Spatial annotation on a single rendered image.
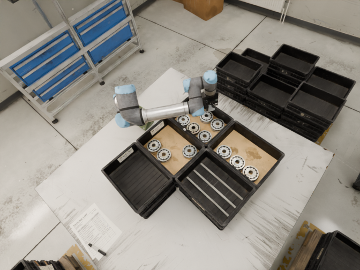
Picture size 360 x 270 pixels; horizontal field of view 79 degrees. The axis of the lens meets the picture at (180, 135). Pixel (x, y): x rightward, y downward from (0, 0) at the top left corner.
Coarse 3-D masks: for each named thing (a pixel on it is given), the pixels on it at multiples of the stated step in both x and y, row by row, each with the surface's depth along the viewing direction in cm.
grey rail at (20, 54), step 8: (104, 0) 256; (88, 8) 251; (96, 8) 253; (72, 16) 245; (80, 16) 244; (64, 24) 238; (72, 24) 242; (48, 32) 234; (56, 32) 234; (40, 40) 227; (48, 40) 232; (24, 48) 223; (32, 48) 224; (8, 56) 219; (16, 56) 217; (24, 56) 222; (0, 64) 213; (8, 64) 215
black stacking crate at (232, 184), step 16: (208, 160) 150; (192, 176) 146; (208, 176) 144; (224, 176) 143; (192, 192) 140; (208, 192) 139; (224, 192) 138; (240, 192) 137; (208, 208) 134; (224, 208) 133; (240, 208) 132
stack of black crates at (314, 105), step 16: (304, 96) 210; (320, 96) 205; (336, 96) 194; (288, 112) 208; (304, 112) 196; (320, 112) 199; (336, 112) 190; (288, 128) 222; (304, 128) 207; (320, 128) 196
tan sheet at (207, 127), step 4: (192, 116) 170; (196, 116) 170; (176, 120) 170; (192, 120) 168; (196, 120) 168; (200, 124) 166; (204, 124) 165; (208, 124) 165; (224, 124) 163; (200, 128) 164; (204, 128) 164; (208, 128) 163; (212, 132) 161; (216, 132) 161; (196, 136) 161; (212, 136) 159
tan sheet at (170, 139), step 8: (168, 128) 167; (160, 136) 164; (168, 136) 163; (176, 136) 163; (168, 144) 160; (176, 144) 159; (184, 144) 158; (176, 152) 156; (176, 160) 153; (184, 160) 152; (168, 168) 150; (176, 168) 150
